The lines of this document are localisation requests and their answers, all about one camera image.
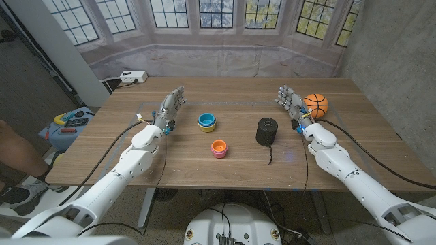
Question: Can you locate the thin black left wrist cable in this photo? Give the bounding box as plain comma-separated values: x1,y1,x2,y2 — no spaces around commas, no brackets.
76,134,168,238

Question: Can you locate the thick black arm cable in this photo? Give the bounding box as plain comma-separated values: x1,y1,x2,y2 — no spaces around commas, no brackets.
316,118,436,191
57,119,153,207

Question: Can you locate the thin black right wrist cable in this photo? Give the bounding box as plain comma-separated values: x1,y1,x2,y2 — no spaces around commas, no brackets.
299,132,309,191

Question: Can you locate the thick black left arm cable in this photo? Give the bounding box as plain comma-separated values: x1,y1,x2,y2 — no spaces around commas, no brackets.
57,119,153,207

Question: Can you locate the orange mini basketball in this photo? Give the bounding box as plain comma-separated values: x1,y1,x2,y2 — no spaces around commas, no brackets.
302,93,330,119

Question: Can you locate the black cylindrical speaker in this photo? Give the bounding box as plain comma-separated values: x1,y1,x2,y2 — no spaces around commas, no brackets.
255,117,279,148

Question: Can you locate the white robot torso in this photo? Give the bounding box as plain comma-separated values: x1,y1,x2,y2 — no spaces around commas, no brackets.
183,203,283,245

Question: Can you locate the black round fan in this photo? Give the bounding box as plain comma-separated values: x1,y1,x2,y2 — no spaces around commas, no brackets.
153,187,179,202

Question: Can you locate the person's bare leg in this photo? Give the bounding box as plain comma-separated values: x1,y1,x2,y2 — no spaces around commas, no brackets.
0,118,52,191

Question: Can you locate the grey black sneaker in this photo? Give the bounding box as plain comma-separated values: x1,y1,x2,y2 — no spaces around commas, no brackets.
0,179,50,217

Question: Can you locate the pink plastic cup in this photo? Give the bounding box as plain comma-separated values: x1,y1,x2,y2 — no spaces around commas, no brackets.
211,146,229,159

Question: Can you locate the white power strip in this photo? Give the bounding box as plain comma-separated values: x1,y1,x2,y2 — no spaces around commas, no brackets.
119,70,149,84

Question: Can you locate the black power strip cord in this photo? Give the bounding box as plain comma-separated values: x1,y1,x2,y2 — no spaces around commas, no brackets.
114,80,139,91

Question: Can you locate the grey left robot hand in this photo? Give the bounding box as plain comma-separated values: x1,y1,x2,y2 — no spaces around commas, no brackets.
153,85,187,129

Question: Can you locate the grey table leg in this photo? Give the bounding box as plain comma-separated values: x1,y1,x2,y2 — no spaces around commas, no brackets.
309,190,332,235
138,187,157,229

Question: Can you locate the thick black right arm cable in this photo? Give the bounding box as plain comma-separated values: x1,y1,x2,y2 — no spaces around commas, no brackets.
316,118,436,191

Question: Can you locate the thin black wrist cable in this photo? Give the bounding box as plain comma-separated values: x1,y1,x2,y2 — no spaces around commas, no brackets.
299,132,309,191
76,134,168,238

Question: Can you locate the light blue plastic cup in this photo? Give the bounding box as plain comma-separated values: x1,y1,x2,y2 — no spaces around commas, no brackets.
198,112,217,127

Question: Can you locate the orange plastic cup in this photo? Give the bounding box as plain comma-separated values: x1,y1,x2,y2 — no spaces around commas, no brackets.
210,139,228,154

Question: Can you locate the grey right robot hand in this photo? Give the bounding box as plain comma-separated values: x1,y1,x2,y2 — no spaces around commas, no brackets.
274,84,313,129

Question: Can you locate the printed window backdrop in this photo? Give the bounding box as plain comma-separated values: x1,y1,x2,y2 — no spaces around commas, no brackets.
40,0,364,81

